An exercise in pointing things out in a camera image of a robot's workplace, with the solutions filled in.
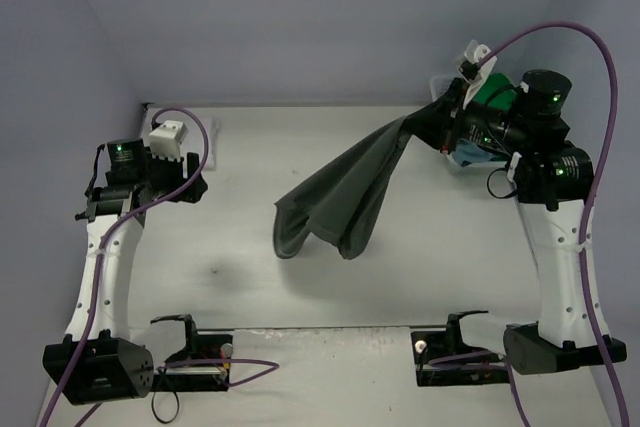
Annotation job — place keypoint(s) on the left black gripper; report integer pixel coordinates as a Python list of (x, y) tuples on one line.
[(182, 179)]

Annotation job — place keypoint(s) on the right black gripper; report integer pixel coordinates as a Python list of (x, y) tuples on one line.
[(451, 117)]

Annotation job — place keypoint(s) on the grey green t shirt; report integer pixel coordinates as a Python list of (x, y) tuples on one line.
[(340, 203)]

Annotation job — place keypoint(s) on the white t shirt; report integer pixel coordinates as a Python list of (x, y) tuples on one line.
[(214, 127)]

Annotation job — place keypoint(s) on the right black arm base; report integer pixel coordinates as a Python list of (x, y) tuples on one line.
[(442, 359)]

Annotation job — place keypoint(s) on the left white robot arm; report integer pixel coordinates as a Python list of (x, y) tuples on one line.
[(96, 361)]

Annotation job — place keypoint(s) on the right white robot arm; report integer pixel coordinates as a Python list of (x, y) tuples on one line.
[(552, 182)]

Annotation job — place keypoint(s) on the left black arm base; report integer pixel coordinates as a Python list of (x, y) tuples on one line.
[(176, 338)]

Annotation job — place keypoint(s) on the blue t shirt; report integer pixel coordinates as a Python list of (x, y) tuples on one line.
[(467, 153)]

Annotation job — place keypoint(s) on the white laundry basket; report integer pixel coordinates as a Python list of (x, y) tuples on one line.
[(438, 85)]

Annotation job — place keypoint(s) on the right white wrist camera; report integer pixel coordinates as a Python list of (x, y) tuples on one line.
[(475, 64)]

